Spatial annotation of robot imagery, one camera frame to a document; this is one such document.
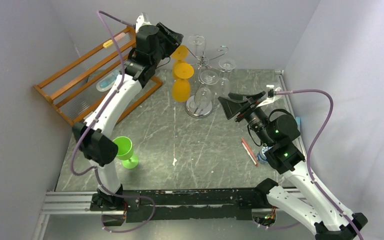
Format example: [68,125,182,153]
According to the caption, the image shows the orange plastic goblet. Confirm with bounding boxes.
[171,62,195,103]
[171,45,189,80]

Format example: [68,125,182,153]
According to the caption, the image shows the small clear wine glass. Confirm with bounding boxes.
[188,34,206,66]

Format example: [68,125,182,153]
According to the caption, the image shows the orange plastic goblet front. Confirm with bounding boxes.
[171,62,195,103]

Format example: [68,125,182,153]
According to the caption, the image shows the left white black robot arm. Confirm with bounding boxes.
[72,22,184,210]

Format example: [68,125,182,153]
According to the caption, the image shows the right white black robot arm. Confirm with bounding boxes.
[218,92,368,240]

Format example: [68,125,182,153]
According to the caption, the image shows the orange wooden shelf rack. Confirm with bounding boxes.
[33,24,163,127]

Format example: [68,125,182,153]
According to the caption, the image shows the red pencil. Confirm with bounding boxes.
[240,137,258,167]

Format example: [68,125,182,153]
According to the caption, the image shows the blue white blister pack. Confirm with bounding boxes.
[96,68,120,92]

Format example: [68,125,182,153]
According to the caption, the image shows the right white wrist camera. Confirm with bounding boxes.
[257,84,282,107]

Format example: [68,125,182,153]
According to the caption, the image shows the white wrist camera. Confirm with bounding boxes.
[257,84,282,107]
[134,12,152,33]

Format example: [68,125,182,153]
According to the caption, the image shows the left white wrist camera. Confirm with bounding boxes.
[134,12,152,33]

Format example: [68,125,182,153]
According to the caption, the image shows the chrome wire wine glass rack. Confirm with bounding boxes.
[185,34,236,119]

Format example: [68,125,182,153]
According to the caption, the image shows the light blue wall clip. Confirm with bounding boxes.
[295,117,301,129]

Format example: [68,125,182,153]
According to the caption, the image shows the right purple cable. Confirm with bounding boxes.
[274,88,365,240]

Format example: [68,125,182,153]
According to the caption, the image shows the purple cable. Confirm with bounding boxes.
[274,88,365,240]
[70,10,137,200]

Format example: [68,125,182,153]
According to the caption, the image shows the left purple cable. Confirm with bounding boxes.
[70,10,137,200]

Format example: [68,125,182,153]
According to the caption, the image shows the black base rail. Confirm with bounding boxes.
[89,187,271,223]

